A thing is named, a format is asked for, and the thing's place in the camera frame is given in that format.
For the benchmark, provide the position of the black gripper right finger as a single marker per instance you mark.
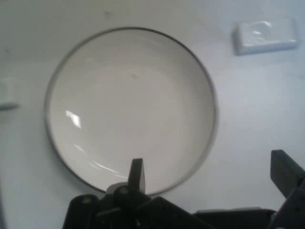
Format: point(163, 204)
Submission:
point(286, 171)

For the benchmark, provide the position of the white plate with dark rim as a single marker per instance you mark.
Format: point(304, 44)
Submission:
point(131, 100)

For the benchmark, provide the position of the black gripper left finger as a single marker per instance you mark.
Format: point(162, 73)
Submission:
point(137, 176)

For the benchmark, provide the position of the white ceramic cutlery rest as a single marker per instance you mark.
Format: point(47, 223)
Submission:
point(6, 93)
point(264, 35)

